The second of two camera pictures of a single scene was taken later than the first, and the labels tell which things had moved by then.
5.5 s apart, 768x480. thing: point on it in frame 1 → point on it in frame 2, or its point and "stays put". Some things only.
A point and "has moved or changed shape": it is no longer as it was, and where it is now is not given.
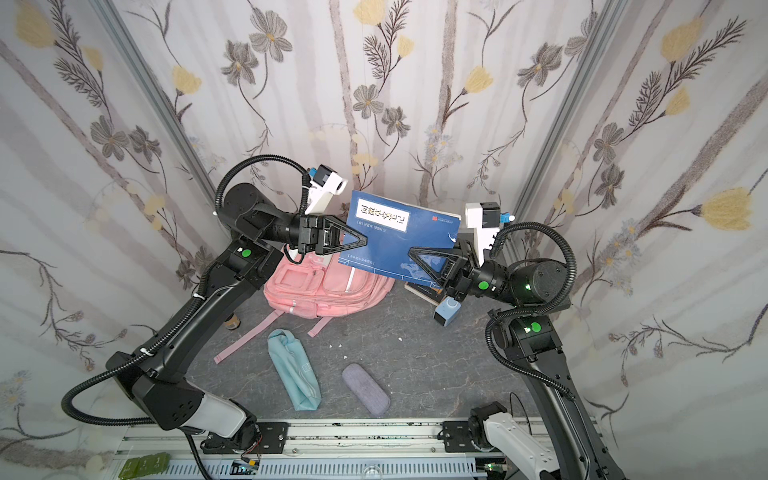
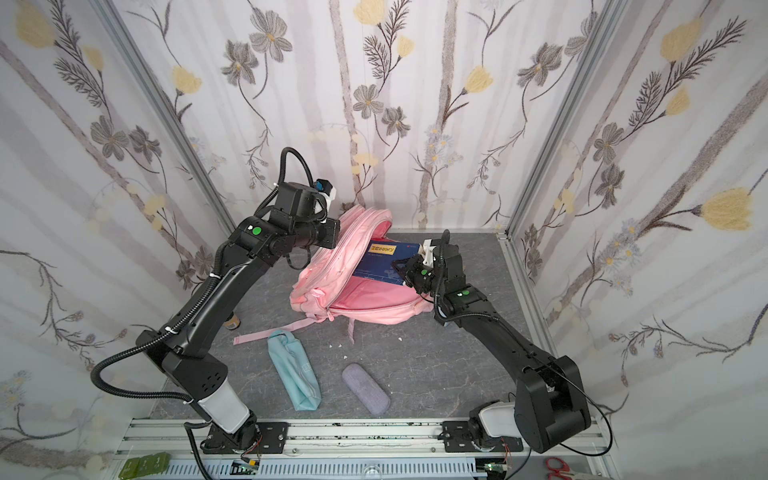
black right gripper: (464, 274) → (417, 275)
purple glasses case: (366, 390) stays put
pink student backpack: (316, 286) has moved or changed shape
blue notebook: (392, 229) has moved or changed shape
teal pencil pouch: (295, 370) stays put
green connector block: (153, 464) stays put
